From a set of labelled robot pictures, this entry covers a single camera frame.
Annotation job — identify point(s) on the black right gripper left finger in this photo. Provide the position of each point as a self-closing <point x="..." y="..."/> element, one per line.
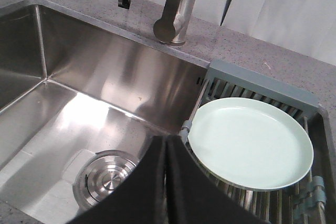
<point x="140" y="198"/>

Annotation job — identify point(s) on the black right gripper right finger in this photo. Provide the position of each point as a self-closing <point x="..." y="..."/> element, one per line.
<point x="191" y="196"/>

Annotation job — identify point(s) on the light green round plate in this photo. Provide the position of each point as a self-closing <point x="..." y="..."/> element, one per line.
<point x="250" y="144"/>

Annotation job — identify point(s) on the grey green dish drying rack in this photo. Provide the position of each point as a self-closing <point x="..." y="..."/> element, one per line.
<point x="310" y="200"/>

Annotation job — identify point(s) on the stainless steel faucet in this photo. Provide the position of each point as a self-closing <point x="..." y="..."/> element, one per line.
<point x="171" y="28"/>

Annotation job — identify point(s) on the round steel sink drain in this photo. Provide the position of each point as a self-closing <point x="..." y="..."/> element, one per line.
<point x="101" y="175"/>

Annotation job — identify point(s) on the white pleated curtain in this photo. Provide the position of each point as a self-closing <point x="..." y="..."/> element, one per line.
<point x="303" y="26"/>

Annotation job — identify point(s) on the stainless steel sink basin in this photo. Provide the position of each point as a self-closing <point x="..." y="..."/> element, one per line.
<point x="73" y="86"/>

